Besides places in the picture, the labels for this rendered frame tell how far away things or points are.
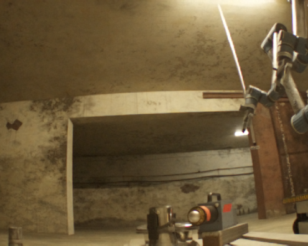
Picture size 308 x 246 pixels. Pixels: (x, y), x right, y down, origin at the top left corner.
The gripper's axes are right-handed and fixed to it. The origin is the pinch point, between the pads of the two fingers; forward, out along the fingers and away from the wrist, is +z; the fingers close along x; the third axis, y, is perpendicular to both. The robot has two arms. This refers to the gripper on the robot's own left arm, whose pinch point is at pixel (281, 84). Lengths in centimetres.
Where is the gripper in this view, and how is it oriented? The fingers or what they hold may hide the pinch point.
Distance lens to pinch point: 144.5
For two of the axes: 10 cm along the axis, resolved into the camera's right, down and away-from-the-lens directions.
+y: -9.4, -3.3, 1.3
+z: -3.5, 8.9, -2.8
